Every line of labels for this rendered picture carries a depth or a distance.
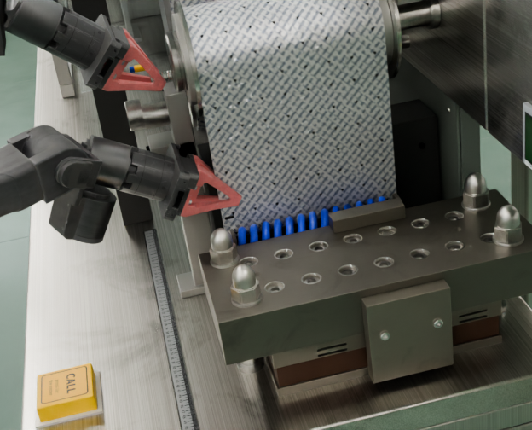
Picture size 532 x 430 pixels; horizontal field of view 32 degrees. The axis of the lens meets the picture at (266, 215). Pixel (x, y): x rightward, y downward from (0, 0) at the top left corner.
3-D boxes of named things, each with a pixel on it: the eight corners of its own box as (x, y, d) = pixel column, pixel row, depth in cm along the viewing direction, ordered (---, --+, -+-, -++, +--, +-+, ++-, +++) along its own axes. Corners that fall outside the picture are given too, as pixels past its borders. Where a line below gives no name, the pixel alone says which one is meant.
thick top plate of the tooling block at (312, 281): (205, 293, 119) (198, 253, 116) (496, 227, 124) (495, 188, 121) (226, 366, 105) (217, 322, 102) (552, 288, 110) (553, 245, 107)
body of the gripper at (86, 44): (99, 93, 110) (42, 65, 106) (88, 62, 118) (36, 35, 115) (126, 47, 108) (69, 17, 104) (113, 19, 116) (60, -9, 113)
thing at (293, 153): (226, 240, 121) (203, 109, 112) (396, 202, 124) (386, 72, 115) (226, 241, 121) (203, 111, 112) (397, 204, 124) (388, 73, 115)
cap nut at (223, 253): (208, 256, 116) (202, 225, 113) (236, 250, 116) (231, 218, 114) (212, 270, 112) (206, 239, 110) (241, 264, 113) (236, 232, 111)
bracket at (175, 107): (174, 282, 136) (133, 88, 122) (216, 273, 137) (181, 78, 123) (178, 300, 132) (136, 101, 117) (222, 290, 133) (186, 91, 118)
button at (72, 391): (41, 389, 118) (36, 374, 117) (95, 376, 119) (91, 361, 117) (40, 424, 112) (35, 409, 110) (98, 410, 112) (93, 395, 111)
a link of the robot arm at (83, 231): (66, 159, 102) (27, 129, 108) (37, 251, 106) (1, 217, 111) (148, 166, 111) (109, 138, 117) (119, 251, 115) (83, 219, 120)
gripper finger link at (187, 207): (234, 231, 118) (164, 213, 114) (224, 206, 124) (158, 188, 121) (252, 184, 115) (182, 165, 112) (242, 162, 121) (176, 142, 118)
